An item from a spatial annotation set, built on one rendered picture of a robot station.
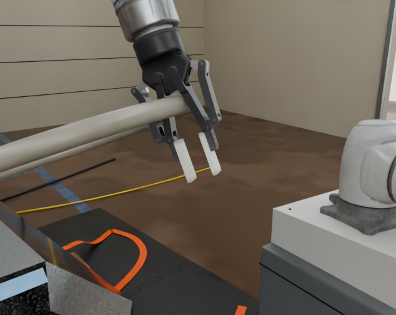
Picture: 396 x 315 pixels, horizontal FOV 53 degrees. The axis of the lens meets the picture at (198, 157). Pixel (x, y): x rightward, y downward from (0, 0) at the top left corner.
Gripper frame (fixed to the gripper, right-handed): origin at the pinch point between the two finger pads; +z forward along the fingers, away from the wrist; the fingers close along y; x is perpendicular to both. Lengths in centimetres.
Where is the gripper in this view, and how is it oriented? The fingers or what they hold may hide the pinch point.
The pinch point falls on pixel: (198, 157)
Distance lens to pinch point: 63.8
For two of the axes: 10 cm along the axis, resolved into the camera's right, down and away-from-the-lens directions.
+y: -9.0, 2.9, 3.4
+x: -2.9, 1.9, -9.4
